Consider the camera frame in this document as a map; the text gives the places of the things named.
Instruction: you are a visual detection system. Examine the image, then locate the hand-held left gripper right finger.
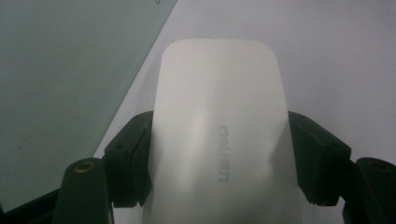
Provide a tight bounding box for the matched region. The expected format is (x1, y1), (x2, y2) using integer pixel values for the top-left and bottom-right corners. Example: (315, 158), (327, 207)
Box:
(287, 110), (353, 207)

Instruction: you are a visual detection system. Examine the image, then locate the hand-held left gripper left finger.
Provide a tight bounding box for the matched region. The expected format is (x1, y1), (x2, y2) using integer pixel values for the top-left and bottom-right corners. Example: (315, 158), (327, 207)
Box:
(104, 109), (155, 209)

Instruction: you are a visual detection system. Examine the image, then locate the white board eraser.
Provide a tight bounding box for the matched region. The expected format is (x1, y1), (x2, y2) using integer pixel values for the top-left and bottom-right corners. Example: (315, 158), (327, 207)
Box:
(141, 38), (304, 224)

